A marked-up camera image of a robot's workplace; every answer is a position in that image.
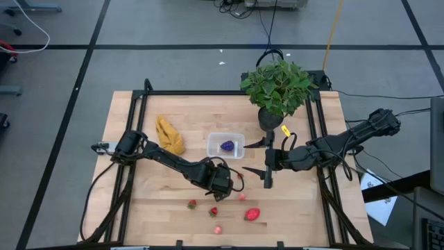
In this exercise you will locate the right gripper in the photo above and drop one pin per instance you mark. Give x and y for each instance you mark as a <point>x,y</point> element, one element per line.
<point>270,159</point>

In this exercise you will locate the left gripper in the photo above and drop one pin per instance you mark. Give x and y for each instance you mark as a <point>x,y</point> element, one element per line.
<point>220,178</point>

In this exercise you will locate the red toy strawberry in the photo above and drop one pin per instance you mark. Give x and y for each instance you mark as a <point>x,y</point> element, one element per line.
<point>213,212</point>
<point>191,204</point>

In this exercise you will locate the pink textured toy fruit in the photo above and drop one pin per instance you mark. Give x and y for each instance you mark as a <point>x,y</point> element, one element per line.
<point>241,197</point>

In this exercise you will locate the pink toy peach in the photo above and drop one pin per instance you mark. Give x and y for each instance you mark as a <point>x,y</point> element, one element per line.
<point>218,230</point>

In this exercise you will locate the purple toy grape bunch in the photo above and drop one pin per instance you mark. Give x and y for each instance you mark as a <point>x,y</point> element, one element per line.
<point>227,145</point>

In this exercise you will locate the red toy dragon fruit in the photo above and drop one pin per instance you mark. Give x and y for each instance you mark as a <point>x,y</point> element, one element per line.
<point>252,214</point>

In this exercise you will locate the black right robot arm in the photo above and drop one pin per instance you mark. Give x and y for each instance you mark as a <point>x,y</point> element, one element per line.
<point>347,140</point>

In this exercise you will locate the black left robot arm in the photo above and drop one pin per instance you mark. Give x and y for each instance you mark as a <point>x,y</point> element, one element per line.
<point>166,159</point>

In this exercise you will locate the clear plastic container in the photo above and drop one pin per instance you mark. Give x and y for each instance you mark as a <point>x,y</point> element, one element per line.
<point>216,152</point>

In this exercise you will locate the green potted plant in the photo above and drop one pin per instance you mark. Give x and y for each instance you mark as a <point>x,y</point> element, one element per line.
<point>277,87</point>

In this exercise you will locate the yellow crumpled cloth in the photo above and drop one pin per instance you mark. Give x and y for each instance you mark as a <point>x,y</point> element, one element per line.
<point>170,139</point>

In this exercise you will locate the white printed paper sheet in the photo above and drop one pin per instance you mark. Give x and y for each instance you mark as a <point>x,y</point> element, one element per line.
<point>379,205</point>

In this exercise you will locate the grey equipment box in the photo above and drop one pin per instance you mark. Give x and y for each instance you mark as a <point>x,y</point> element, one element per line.
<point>275,3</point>

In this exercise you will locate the black keyboard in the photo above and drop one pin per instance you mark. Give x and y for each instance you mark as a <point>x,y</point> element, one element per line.
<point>433,234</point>

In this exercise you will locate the black chair caster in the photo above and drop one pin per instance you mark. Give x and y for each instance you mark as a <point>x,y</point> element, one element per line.
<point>3,120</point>
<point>15,31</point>

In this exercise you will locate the grey desk foot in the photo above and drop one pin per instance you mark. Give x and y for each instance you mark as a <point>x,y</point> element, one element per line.
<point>10,90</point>
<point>34,7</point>

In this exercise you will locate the red floor object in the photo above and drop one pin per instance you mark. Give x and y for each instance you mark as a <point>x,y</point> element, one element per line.
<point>7,48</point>

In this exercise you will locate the black aluminium table frame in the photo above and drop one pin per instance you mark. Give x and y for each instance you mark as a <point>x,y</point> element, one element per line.
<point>194,92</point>

